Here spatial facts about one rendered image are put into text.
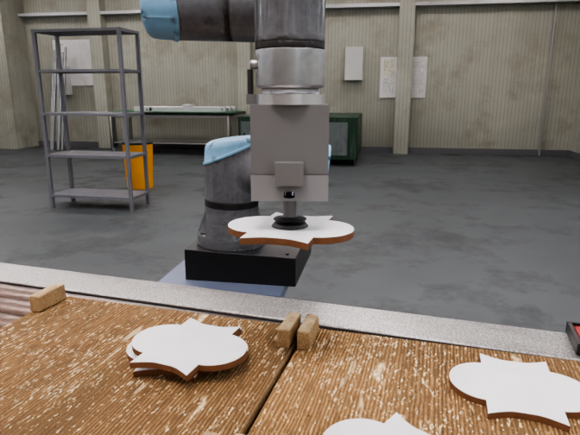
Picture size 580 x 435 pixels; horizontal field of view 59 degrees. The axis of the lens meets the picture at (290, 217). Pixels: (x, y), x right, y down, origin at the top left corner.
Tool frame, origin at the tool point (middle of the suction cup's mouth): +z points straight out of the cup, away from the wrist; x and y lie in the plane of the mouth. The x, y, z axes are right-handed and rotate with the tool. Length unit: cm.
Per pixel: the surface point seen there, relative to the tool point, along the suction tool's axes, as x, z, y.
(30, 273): 36, 18, -51
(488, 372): -4.1, 15.1, 23.0
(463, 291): 258, 108, 109
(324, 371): -2.8, 15.9, 4.1
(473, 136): 1015, 70, 361
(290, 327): 3.5, 13.3, 0.0
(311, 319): 5.7, 13.2, 2.7
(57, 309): 14.6, 15.9, -35.7
